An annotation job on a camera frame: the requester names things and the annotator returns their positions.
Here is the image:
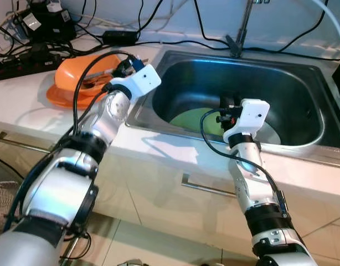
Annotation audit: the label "metal spoon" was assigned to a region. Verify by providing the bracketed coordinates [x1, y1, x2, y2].
[81, 57, 150, 86]

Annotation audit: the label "black power adapter brick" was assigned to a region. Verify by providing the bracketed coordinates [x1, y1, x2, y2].
[102, 30, 139, 47]

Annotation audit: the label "green plate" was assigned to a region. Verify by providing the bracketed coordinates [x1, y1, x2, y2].
[169, 106, 230, 140]

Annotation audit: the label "stainless steel bowl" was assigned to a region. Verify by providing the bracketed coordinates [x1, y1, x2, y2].
[253, 114, 282, 146]

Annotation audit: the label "orange plastic bowl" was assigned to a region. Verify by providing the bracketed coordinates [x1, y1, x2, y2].
[54, 53, 122, 94]

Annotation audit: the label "steel sink faucet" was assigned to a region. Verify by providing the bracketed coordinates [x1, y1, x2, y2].
[224, 0, 270, 59]

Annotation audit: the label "orange plastic plate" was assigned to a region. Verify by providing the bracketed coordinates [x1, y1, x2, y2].
[45, 83, 107, 110]

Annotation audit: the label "stainless steel sink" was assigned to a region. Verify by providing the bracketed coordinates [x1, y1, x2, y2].
[125, 49, 340, 168]

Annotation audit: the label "black charger box white labels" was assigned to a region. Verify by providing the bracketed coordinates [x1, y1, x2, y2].
[14, 0, 78, 45]

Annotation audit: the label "black power strip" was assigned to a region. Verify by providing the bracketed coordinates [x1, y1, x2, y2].
[0, 51, 64, 83]

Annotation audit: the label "white cabinet door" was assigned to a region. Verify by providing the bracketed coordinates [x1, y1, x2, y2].
[0, 125, 135, 222]
[128, 147, 331, 244]

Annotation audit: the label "chrome floor fan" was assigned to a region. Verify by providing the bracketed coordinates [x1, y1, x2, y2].
[0, 180, 93, 266]

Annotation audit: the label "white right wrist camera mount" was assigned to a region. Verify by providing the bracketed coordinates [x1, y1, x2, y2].
[223, 98, 271, 145]

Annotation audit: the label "steel cabinet handle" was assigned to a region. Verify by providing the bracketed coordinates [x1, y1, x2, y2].
[0, 131, 38, 156]
[181, 173, 238, 198]

